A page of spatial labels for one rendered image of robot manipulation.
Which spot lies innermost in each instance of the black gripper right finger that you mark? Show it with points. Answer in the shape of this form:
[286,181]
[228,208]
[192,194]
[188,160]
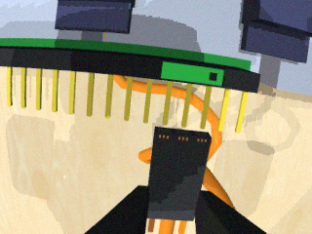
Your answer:
[213,216]

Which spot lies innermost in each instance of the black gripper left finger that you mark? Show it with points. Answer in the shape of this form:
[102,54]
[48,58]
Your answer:
[128,217]

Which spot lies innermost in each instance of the thin yellow metal pin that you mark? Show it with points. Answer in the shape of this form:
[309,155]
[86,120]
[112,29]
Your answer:
[72,84]
[206,105]
[90,96]
[23,89]
[147,100]
[186,109]
[55,90]
[168,103]
[108,96]
[225,101]
[9,86]
[241,112]
[38,95]
[128,98]

